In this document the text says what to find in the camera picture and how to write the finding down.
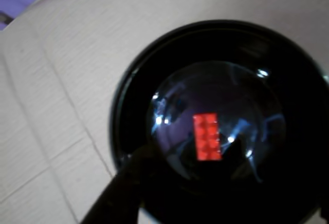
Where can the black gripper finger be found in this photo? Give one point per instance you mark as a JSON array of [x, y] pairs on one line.
[[120, 193], [326, 215]]

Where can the red lego block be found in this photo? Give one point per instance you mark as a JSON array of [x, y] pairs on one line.
[[207, 136]]

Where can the beige cardboard sheet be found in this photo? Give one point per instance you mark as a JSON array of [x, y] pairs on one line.
[[64, 80]]

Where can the black round plastic bowl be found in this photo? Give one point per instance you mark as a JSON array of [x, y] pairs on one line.
[[231, 41]]

